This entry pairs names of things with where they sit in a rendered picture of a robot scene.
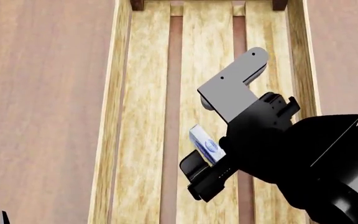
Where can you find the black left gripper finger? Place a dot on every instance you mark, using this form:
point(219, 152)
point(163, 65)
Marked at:
point(5, 219)

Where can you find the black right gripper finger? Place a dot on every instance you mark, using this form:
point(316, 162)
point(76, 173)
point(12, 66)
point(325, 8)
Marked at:
point(194, 165)

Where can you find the white blue cream cheese box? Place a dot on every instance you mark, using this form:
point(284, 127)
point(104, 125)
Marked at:
point(206, 144)

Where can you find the light wooden slatted tray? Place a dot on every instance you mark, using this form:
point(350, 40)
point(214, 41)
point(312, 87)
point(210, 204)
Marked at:
point(148, 98)

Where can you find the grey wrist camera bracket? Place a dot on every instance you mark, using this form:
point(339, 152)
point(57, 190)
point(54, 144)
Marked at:
point(232, 91)

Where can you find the dark brown wooden post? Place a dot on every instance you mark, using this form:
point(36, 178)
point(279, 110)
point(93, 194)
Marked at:
point(279, 4)
point(137, 4)

